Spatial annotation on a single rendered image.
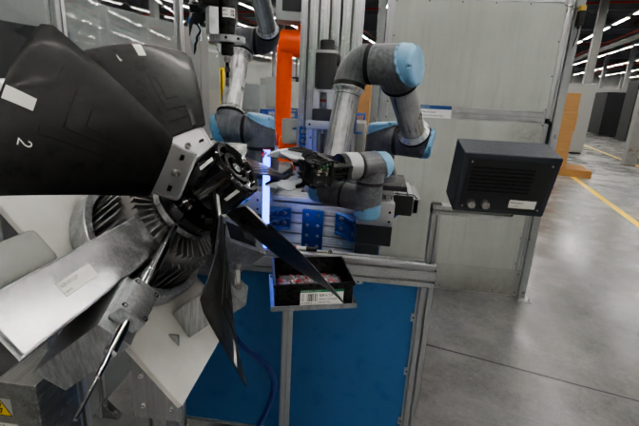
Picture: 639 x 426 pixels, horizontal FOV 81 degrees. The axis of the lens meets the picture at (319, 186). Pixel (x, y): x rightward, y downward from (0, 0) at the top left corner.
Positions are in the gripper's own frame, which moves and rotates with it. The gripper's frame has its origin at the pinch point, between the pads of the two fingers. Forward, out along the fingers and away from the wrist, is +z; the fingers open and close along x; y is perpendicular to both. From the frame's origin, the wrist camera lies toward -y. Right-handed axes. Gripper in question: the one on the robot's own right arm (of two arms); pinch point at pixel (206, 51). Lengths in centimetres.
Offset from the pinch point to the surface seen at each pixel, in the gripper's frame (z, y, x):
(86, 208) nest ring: 33, -68, -5
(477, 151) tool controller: 25, -21, -86
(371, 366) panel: 103, -15, -63
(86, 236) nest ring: 37, -72, -8
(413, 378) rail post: 105, -16, -77
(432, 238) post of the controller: 53, -16, -78
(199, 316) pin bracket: 55, -65, -24
